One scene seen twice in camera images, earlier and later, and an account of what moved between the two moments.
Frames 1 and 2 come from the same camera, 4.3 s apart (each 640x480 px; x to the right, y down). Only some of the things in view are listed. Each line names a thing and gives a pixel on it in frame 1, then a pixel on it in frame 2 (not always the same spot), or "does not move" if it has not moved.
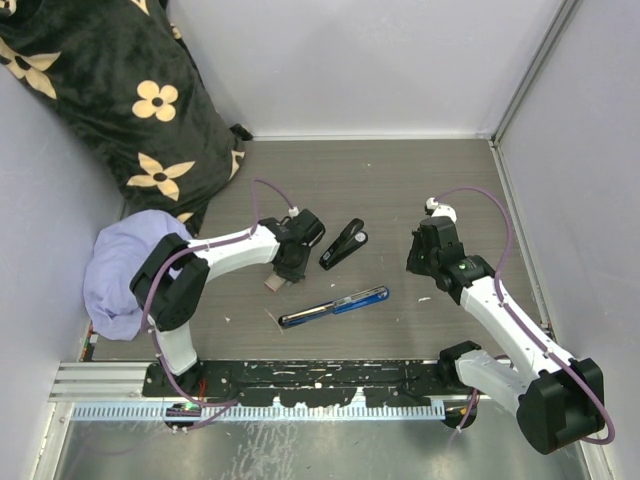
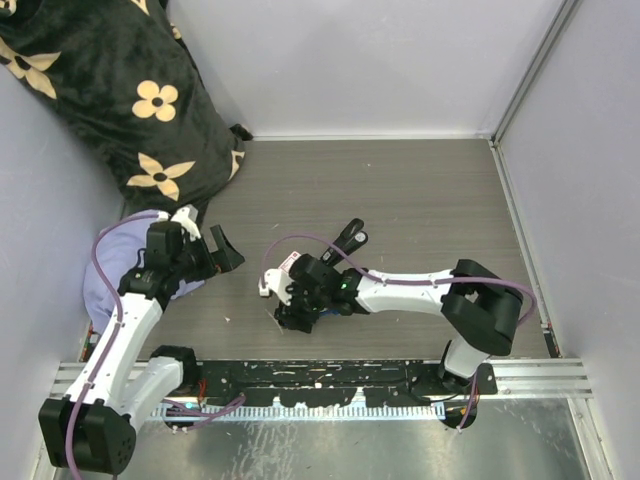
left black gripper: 294,275 to 224,259
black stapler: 352,238 does not move
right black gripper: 413,263 to 290,315
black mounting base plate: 389,383 does not move
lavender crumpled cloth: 118,250 does not move
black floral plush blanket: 123,78 does not move
